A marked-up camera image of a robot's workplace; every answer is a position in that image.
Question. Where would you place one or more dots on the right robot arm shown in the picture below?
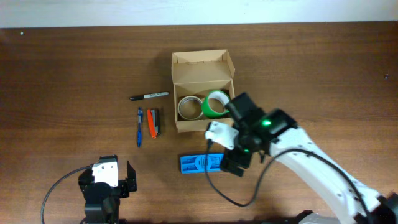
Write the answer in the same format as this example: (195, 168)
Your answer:
(278, 135)

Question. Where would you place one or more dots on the blue ballpoint pen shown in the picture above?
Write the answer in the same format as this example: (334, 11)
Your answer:
(139, 126)

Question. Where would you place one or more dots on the white masking tape roll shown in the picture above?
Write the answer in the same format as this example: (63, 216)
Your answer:
(189, 108)

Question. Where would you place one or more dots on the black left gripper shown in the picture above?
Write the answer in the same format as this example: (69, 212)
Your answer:
(123, 189)

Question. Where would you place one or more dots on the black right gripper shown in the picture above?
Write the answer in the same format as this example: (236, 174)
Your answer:
(236, 160)

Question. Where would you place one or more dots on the brown cardboard box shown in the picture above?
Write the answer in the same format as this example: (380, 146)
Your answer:
(197, 73)

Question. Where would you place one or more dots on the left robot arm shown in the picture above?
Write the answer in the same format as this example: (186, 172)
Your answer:
(103, 210)

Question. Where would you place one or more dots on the green tape roll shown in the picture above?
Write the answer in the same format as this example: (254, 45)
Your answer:
(218, 95)

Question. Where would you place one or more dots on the black permanent marker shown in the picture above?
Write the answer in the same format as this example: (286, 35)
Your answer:
(147, 96)

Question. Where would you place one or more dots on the blue plastic staple case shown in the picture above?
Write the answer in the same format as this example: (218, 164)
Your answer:
(194, 164)

